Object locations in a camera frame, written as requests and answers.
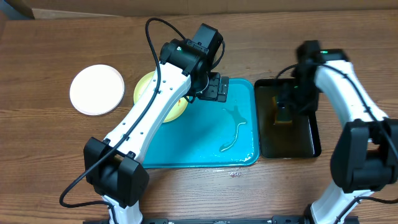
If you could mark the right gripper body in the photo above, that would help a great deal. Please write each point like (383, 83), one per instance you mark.
(305, 99)

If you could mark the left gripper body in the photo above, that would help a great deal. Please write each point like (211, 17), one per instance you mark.
(211, 88)

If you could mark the yellow green sponge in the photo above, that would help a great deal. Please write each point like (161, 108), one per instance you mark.
(282, 114)

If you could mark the yellow plate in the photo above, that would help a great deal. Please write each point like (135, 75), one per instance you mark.
(176, 110)

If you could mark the white plate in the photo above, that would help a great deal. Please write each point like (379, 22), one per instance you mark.
(97, 90)

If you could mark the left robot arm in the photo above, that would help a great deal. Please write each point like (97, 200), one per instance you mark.
(114, 165)

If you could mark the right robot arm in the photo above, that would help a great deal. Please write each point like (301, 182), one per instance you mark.
(365, 157)

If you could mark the black water tray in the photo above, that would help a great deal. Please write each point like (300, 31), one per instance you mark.
(300, 139)

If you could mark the teal plastic tray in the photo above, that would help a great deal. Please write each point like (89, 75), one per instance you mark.
(210, 134)

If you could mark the brown cardboard backdrop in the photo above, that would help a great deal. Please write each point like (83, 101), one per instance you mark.
(73, 8)

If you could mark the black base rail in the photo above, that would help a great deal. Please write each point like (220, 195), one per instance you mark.
(273, 220)

